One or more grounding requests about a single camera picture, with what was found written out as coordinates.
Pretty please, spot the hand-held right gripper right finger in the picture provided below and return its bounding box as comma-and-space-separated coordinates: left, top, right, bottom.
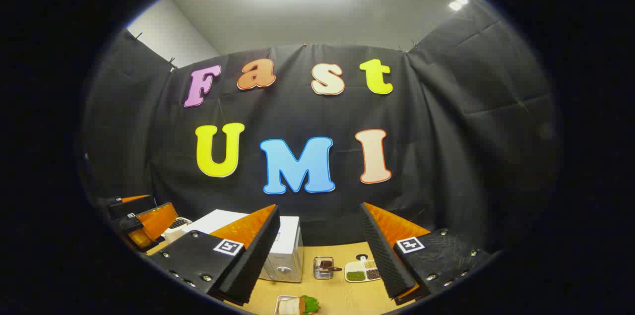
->
360, 202, 492, 304

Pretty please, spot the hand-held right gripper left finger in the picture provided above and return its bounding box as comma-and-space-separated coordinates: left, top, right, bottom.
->
149, 204, 281, 306

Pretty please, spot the white microwave oven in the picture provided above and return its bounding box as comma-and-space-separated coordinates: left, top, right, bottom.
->
181, 209, 304, 283

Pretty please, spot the lettuce sandwich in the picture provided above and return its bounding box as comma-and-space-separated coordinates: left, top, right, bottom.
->
278, 295, 321, 315

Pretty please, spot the white toaster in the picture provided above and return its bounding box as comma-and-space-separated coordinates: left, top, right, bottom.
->
161, 217, 193, 245

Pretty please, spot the white divided bean dish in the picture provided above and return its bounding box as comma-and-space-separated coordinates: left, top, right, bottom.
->
344, 255, 382, 283

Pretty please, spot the white rectangular tray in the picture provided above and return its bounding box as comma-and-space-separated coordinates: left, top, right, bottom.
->
274, 295, 308, 315

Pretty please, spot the black backdrop cloth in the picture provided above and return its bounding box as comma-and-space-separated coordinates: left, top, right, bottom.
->
79, 0, 564, 256

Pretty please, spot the metal wire basket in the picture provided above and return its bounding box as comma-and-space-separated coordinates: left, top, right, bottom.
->
313, 256, 334, 280

